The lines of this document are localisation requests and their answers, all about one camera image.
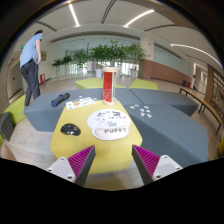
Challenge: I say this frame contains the red fire extinguisher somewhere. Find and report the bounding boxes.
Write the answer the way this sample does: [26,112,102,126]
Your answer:
[40,74,45,84]

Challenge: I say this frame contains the red cylindrical canister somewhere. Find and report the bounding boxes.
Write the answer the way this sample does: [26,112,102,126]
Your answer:
[103,67,119,106]

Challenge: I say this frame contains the black computer mouse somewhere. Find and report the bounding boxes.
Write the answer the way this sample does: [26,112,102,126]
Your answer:
[60,123,81,136]

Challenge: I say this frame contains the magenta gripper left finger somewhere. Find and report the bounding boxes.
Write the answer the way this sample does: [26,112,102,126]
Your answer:
[47,145,96,187]

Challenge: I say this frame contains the yellow-green ottoman table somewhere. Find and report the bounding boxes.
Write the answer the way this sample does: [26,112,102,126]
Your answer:
[50,100,142,174]

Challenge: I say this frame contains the yellow-green far ottoman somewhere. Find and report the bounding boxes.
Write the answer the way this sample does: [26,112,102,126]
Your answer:
[74,77,160,91]

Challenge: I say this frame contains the grey sectional sofa seat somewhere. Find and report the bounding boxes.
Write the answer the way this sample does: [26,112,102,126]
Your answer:
[24,88,208,167]

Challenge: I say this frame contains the small sticker cards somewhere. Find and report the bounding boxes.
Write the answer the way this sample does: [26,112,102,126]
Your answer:
[130,104,152,118]

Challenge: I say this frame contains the white printed paper sheet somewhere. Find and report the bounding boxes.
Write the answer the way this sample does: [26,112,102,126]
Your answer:
[66,97,95,110]

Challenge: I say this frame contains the green potted plants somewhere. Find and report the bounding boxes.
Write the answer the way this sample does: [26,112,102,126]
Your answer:
[52,40,146,70]

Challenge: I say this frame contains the wooden bench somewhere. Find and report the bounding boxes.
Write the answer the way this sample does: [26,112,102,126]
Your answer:
[179,87,223,132]

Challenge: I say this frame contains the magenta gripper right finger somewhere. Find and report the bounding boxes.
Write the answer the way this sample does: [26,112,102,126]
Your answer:
[132,145,182,185]

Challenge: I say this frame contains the white puppy mouse pad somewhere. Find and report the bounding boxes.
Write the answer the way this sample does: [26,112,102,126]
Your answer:
[87,109,131,141]

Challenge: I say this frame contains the person in blue shirt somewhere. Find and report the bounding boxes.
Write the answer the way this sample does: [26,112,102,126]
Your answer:
[20,30,43,107]

